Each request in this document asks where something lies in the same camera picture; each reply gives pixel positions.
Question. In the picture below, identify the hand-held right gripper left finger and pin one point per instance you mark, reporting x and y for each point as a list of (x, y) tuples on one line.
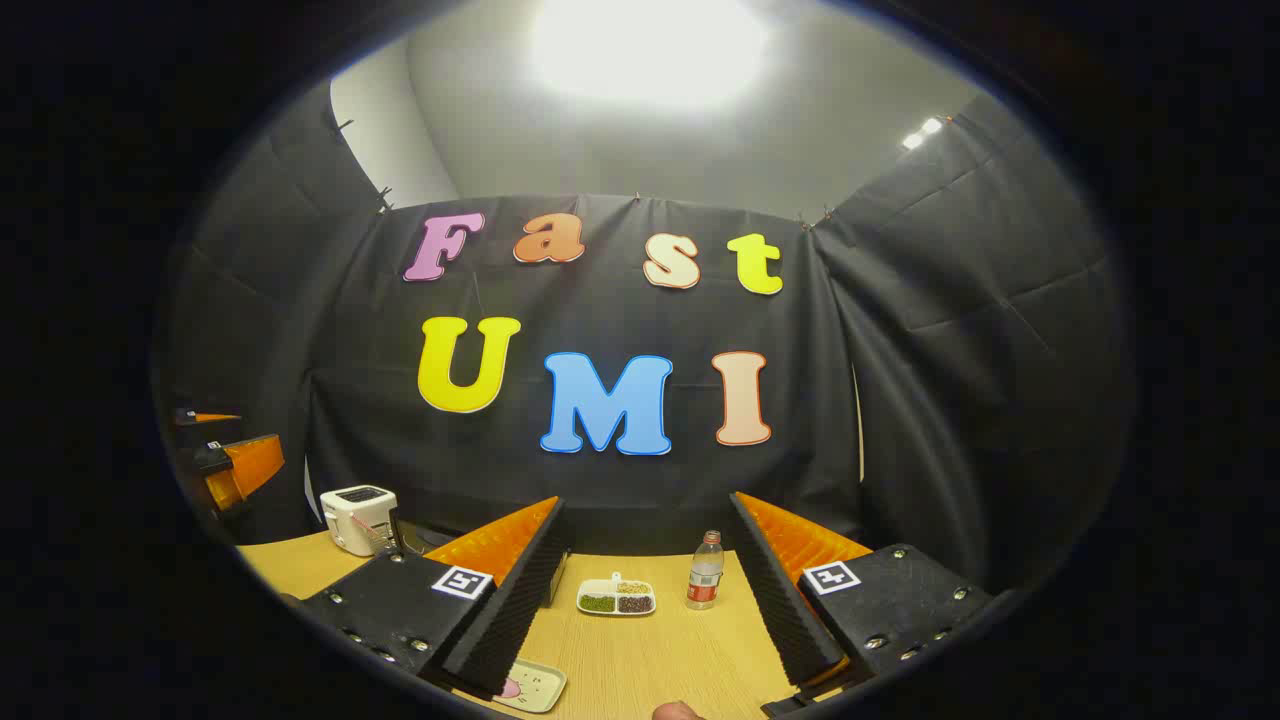
[(520, 610)]

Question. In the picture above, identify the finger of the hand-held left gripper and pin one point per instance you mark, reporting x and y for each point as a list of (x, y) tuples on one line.
[(200, 416), (245, 465)]

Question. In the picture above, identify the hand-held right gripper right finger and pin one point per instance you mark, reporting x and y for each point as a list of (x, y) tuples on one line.
[(785, 600)]

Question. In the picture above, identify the pink ham slice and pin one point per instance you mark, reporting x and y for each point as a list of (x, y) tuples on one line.
[(510, 688)]

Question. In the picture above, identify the cream square plate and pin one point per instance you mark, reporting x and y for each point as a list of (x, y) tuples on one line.
[(545, 685)]

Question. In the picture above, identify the white divided dish of beans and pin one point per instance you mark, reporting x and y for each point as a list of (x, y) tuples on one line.
[(600, 603)]

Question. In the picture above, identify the clear plastic water bottle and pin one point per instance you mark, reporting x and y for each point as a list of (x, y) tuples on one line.
[(704, 580)]

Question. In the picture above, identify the white toaster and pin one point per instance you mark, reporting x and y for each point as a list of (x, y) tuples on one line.
[(355, 520)]

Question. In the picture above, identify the black backdrop cloth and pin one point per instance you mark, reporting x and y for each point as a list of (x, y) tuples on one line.
[(600, 300)]

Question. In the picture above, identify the small ceiling light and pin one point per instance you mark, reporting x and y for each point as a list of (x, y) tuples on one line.
[(922, 133)]

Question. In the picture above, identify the large ceiling light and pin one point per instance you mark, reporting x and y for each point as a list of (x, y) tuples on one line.
[(650, 50)]

